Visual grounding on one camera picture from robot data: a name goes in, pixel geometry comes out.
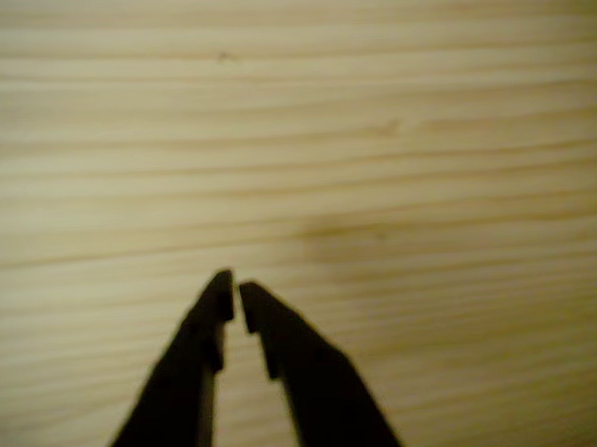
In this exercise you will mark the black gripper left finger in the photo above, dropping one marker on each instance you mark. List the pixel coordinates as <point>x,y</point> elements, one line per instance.
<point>177,390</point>

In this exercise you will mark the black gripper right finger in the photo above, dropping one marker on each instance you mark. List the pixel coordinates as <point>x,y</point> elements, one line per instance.
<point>327,392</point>

